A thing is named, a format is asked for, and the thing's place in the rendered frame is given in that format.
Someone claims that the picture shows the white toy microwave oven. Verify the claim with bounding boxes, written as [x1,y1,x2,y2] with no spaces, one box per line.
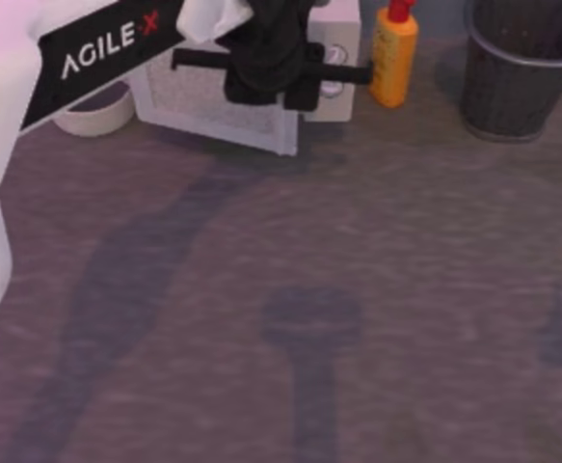
[129,0,362,158]

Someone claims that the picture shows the orange bottle with red cap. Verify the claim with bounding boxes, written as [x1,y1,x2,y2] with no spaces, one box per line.
[367,0,420,109]

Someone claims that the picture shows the white tape roll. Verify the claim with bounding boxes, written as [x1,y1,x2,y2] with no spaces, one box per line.
[50,86,138,139]

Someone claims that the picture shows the black mesh wastebasket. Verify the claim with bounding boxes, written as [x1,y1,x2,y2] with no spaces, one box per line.
[458,0,562,143]

